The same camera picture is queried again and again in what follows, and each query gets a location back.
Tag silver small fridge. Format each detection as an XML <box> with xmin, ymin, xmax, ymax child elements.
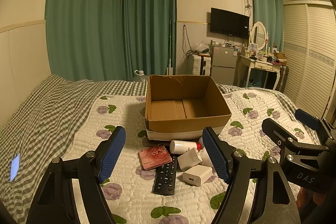
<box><xmin>211</xmin><ymin>45</ymin><xmax>237</xmax><ymax>86</ymax></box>

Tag blue plastic basket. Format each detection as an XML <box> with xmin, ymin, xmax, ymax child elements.
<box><xmin>246</xmin><ymin>79</ymin><xmax>263</xmax><ymax>88</ymax></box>

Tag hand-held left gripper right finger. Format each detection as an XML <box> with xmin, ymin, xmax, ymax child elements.
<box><xmin>202</xmin><ymin>126</ymin><xmax>302</xmax><ymax>224</ymax></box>

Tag smartphone with lit screen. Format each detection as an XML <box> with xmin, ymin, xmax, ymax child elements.
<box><xmin>10</xmin><ymin>153</ymin><xmax>21</xmax><ymax>183</ymax></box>

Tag white bottle with red label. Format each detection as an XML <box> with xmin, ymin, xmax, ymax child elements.
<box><xmin>170</xmin><ymin>140</ymin><xmax>202</xmax><ymax>154</ymax></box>

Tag pale grey bottle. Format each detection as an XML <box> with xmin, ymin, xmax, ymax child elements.
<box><xmin>198</xmin><ymin>136</ymin><xmax>214</xmax><ymax>167</ymax></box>

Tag clear water jug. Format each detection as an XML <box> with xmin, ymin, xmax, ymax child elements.
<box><xmin>133</xmin><ymin>70</ymin><xmax>149</xmax><ymax>82</ymax></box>

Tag clear plastic bag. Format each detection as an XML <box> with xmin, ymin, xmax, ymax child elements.
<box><xmin>194</xmin><ymin>43</ymin><xmax>210</xmax><ymax>55</ymax></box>

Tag white dressing table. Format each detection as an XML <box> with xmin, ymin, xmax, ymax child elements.
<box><xmin>233</xmin><ymin>53</ymin><xmax>282</xmax><ymax>91</ymax></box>

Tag white suitcase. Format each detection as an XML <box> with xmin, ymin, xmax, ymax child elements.
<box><xmin>189</xmin><ymin>53</ymin><xmax>212</xmax><ymax>76</ymax></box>

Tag black remote control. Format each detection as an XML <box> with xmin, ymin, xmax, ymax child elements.
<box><xmin>153</xmin><ymin>161</ymin><xmax>177</xmax><ymax>195</ymax></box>

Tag white slatted wardrobe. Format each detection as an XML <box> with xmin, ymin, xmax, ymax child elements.
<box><xmin>282</xmin><ymin>0</ymin><xmax>336</xmax><ymax>121</ymax></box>

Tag black wall television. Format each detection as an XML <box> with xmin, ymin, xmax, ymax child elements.
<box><xmin>210</xmin><ymin>7</ymin><xmax>250</xmax><ymax>40</ymax></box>

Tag dark suitcase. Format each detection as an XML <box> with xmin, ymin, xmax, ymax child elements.
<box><xmin>278</xmin><ymin>64</ymin><xmax>289</xmax><ymax>94</ymax></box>

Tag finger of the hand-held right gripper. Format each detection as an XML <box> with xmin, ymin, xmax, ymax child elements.
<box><xmin>262</xmin><ymin>118</ymin><xmax>328</xmax><ymax>157</ymax></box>
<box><xmin>294</xmin><ymin>109</ymin><xmax>336</xmax><ymax>146</ymax></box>

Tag white oval vanity mirror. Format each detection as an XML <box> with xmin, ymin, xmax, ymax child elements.
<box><xmin>251</xmin><ymin>21</ymin><xmax>267</xmax><ymax>51</ymax></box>

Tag pale blue square case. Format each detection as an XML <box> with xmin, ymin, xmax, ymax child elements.
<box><xmin>177</xmin><ymin>148</ymin><xmax>202</xmax><ymax>171</ymax></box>

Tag grey checkered bed sheet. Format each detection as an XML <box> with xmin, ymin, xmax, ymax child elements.
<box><xmin>0</xmin><ymin>74</ymin><xmax>149</xmax><ymax>224</ymax></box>

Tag light green window curtain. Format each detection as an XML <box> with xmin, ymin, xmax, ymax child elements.
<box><xmin>250</xmin><ymin>0</ymin><xmax>284</xmax><ymax>54</ymax></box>

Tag hanging wall cables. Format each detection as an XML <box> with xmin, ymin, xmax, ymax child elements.
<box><xmin>182</xmin><ymin>25</ymin><xmax>194</xmax><ymax>58</ymax></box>

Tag wide green curtain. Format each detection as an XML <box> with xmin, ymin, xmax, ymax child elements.
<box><xmin>45</xmin><ymin>0</ymin><xmax>127</xmax><ymax>82</ymax></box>

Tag brown cardboard box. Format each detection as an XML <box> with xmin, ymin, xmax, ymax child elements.
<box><xmin>145</xmin><ymin>74</ymin><xmax>232</xmax><ymax>141</ymax></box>

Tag narrow green curtain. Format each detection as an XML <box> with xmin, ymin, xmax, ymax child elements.
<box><xmin>121</xmin><ymin>0</ymin><xmax>177</xmax><ymax>80</ymax></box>

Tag white flat mop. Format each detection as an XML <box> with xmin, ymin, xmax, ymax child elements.
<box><xmin>166</xmin><ymin>19</ymin><xmax>174</xmax><ymax>76</ymax></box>

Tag pink floral card case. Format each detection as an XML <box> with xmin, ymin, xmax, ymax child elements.
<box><xmin>138</xmin><ymin>145</ymin><xmax>173</xmax><ymax>171</ymax></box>

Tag white charger plug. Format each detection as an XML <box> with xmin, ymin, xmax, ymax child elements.
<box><xmin>182</xmin><ymin>164</ymin><xmax>213</xmax><ymax>186</ymax></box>

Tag person's right hand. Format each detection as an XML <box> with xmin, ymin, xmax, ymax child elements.
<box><xmin>298</xmin><ymin>185</ymin><xmax>324</xmax><ymax>214</ymax></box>

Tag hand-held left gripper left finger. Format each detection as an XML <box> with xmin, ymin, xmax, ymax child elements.
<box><xmin>26</xmin><ymin>126</ymin><xmax>126</xmax><ymax>224</ymax></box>

